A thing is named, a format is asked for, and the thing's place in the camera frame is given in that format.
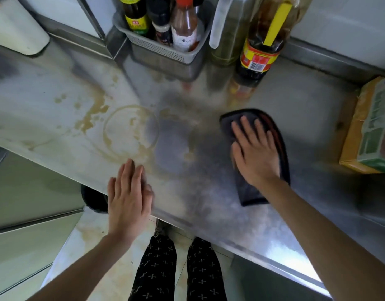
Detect green yellow wrap box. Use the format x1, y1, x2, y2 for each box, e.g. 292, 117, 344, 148
339, 74, 385, 175

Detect black cap spice jars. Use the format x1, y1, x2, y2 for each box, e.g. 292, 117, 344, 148
147, 0, 174, 46

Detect dark blue towel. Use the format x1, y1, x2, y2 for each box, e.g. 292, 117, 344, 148
220, 108, 291, 207

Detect yellow cap soy sauce bottle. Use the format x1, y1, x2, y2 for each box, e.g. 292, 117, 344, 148
118, 0, 151, 37

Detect large yellow cap oil bottle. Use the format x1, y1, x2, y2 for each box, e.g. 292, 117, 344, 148
235, 0, 314, 81

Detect person's right forearm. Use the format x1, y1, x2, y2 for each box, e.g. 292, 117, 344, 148
256, 177, 385, 301

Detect person's left forearm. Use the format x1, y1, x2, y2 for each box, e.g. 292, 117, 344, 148
26, 232, 132, 301

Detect black shoe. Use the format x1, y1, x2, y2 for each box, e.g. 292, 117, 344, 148
154, 219, 172, 237

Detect black patterned trousers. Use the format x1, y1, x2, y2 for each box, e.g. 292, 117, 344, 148
128, 234, 228, 301

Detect steel wall trim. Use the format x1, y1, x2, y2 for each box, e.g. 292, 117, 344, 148
75, 0, 128, 59

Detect black trash bin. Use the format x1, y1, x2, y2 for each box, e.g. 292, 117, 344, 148
80, 184, 109, 214

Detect white top oil dispenser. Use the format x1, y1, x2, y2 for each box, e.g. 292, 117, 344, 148
209, 0, 259, 67

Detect grey perforated plastic tray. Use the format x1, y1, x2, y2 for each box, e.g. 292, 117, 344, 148
112, 9, 212, 65

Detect red cap sauce bottle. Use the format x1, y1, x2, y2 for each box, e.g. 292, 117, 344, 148
171, 0, 199, 53

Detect white cutting board holder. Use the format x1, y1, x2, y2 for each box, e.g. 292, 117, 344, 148
0, 0, 51, 56

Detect person's left hand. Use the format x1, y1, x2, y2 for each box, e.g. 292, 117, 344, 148
107, 159, 154, 245

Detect black cap grinder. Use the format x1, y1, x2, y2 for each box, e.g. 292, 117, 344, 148
192, 0, 207, 43

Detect person's right hand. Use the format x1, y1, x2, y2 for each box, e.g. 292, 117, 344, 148
231, 115, 281, 189

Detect pale green cabinet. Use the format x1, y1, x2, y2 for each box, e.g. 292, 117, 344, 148
0, 144, 85, 301

